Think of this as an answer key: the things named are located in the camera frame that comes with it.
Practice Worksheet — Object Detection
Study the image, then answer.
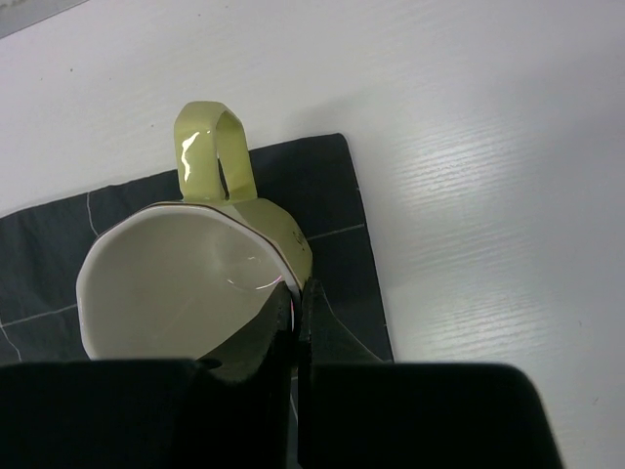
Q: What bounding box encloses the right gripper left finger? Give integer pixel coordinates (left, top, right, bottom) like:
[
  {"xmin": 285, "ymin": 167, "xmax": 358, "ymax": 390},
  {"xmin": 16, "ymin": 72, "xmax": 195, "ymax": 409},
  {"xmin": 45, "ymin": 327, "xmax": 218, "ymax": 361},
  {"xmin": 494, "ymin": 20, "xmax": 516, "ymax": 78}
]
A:
[{"xmin": 1, "ymin": 285, "xmax": 292, "ymax": 468}]

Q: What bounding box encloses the pale green mug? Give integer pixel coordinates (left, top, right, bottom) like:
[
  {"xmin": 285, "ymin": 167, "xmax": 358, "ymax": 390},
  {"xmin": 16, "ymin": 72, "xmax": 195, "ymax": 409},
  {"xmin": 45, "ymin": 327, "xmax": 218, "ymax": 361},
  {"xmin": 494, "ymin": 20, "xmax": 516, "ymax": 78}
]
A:
[{"xmin": 76, "ymin": 101, "xmax": 313, "ymax": 383}]

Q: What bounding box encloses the dark checked cloth napkin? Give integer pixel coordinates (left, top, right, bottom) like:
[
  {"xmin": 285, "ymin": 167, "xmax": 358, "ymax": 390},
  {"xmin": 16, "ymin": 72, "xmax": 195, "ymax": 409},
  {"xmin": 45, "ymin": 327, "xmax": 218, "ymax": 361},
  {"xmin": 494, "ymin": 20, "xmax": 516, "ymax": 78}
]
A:
[{"xmin": 1, "ymin": 134, "xmax": 393, "ymax": 364}]

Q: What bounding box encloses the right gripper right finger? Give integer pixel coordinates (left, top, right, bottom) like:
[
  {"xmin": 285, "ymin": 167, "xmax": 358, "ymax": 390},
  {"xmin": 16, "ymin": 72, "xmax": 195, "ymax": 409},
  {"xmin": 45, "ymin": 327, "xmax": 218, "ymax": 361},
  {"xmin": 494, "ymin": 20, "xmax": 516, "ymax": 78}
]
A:
[{"xmin": 298, "ymin": 280, "xmax": 562, "ymax": 468}]

